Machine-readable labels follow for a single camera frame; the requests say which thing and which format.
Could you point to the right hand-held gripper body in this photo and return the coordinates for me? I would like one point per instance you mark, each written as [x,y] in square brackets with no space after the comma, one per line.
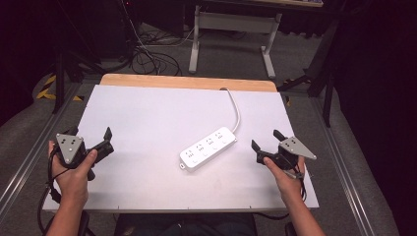
[291,151]

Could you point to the yellow black floor tape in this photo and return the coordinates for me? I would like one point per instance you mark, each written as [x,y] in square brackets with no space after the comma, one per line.
[49,88]

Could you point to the aluminium rail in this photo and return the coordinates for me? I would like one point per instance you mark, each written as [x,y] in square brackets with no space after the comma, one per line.
[36,150]
[344,170]

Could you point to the white board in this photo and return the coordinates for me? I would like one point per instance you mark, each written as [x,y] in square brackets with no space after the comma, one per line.
[157,131]

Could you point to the person's left hand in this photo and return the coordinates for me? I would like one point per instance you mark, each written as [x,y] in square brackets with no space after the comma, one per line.
[73,178]

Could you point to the black metal stand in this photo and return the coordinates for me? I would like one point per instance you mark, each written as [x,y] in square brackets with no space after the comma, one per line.
[59,78]
[323,75]

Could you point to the white power strip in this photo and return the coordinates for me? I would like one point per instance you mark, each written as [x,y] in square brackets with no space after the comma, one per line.
[207,149]

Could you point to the person's right hand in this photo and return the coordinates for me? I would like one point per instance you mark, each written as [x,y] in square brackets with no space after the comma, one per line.
[286,182]

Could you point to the white metal desk frame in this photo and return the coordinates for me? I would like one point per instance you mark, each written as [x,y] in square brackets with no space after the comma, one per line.
[234,23]

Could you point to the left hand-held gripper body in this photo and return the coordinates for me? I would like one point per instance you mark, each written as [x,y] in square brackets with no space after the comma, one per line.
[69,148]

